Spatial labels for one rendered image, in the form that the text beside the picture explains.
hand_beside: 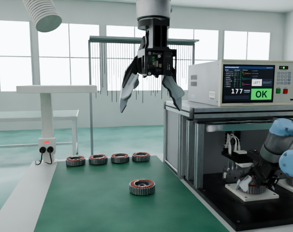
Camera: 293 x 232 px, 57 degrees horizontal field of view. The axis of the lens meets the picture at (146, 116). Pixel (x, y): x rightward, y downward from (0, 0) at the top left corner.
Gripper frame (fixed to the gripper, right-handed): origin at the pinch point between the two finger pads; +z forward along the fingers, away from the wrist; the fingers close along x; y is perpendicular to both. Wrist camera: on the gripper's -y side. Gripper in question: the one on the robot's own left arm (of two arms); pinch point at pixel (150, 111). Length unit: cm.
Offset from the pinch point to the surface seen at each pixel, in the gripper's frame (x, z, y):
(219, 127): 44, 12, -39
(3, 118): -98, 41, -331
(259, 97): 65, 0, -41
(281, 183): 70, 37, -31
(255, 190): 51, 35, -24
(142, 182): 13, 37, -51
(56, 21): -22, -43, -115
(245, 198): 46, 37, -22
